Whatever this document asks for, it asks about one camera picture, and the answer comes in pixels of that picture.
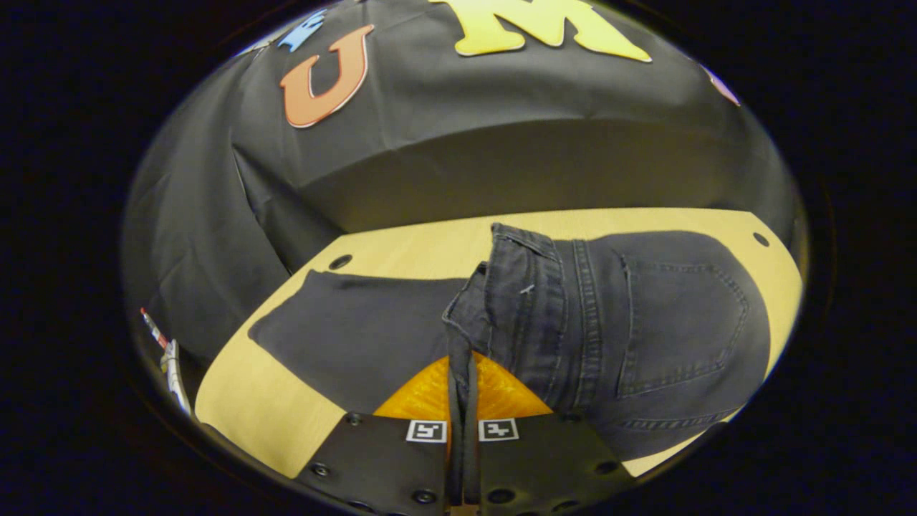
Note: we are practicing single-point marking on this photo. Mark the white and red object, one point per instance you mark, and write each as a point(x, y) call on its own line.
point(174, 373)

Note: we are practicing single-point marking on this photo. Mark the black backdrop cloth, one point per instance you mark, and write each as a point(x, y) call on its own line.
point(501, 143)

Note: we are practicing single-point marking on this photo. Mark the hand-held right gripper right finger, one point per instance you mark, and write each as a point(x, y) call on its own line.
point(551, 459)

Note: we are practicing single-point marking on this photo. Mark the black round table grommet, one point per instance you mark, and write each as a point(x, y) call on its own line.
point(340, 261)
point(761, 239)

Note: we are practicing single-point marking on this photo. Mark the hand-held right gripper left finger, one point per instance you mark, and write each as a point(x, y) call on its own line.
point(380, 459)

